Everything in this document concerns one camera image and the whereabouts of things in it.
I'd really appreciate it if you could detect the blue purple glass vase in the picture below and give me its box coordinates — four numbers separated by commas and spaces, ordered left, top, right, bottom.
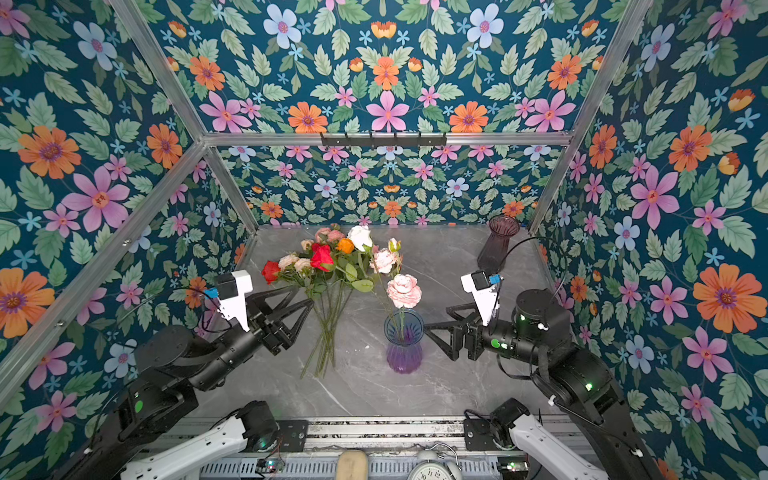
384, 308, 424, 374

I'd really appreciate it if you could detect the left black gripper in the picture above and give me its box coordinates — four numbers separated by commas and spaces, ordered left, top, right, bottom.
187, 280, 317, 394

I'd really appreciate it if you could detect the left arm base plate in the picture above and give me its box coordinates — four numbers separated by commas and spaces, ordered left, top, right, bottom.
243, 420, 310, 454

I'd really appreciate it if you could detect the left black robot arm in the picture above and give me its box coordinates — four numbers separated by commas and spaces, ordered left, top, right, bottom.
52, 287, 314, 479

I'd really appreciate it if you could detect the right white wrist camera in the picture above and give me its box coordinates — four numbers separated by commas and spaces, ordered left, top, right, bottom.
461, 270, 503, 326

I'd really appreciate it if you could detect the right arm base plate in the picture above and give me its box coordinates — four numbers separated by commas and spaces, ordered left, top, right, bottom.
463, 409, 514, 451

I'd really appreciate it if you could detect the dark purple glass vase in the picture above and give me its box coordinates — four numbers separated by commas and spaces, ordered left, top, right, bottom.
477, 215, 520, 275

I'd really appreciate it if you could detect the aluminium mounting rail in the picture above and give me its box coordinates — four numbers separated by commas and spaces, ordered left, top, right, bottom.
155, 416, 631, 457

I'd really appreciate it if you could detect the white alarm clock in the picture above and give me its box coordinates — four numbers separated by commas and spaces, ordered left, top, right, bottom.
407, 450, 463, 480

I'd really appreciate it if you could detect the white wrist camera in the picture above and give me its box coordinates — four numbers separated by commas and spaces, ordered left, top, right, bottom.
461, 270, 503, 326
205, 270, 253, 331

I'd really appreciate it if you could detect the black hook rail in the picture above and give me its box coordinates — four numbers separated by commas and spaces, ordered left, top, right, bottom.
320, 132, 448, 148

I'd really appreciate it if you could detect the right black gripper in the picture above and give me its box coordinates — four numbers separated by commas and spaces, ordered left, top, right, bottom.
424, 298, 547, 369

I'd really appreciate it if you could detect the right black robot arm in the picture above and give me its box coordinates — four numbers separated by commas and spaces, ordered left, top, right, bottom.
424, 289, 662, 479

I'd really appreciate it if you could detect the mixed flower bunch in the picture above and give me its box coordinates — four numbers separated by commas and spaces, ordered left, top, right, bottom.
262, 226, 366, 378

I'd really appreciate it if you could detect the white rose stem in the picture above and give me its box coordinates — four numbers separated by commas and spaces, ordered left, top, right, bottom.
347, 226, 401, 313

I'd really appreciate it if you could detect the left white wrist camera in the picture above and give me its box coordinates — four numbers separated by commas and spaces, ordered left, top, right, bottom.
205, 270, 253, 331

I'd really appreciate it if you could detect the beige wooden handle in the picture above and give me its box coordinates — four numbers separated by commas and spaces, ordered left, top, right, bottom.
335, 450, 369, 480

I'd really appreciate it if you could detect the red rose stem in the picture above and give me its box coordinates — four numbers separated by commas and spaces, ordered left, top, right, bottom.
310, 239, 373, 319

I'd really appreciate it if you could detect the pink peony flower stem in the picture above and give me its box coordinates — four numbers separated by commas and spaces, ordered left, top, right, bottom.
370, 238, 422, 340

